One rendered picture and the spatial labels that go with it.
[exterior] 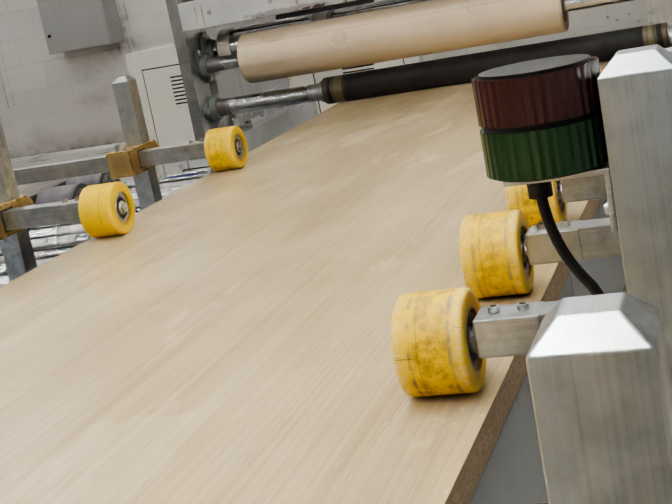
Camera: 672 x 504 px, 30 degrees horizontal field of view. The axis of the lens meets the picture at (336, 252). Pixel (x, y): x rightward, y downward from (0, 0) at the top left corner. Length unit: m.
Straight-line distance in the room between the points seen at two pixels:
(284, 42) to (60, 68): 7.96
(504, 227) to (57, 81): 9.95
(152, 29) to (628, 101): 9.95
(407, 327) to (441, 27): 2.08
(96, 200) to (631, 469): 1.58
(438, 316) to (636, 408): 0.58
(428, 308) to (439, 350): 0.03
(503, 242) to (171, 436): 0.36
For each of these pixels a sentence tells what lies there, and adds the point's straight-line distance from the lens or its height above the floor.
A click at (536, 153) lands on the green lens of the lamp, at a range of 0.58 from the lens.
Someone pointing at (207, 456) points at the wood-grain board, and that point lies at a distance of 0.94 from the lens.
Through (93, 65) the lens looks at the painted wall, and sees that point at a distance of 10.81.
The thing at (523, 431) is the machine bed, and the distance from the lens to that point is 1.25.
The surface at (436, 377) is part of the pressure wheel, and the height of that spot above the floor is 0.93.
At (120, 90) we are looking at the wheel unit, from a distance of 2.44.
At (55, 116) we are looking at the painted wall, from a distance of 11.09.
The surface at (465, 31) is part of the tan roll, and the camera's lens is 2.96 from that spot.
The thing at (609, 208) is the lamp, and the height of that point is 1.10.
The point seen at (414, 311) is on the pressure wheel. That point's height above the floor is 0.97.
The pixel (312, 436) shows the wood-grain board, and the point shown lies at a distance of 0.94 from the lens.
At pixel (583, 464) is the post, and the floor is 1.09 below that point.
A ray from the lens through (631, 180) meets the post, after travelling 0.59.
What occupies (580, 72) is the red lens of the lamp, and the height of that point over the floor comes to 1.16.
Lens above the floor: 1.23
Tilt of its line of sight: 13 degrees down
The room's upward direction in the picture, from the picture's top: 11 degrees counter-clockwise
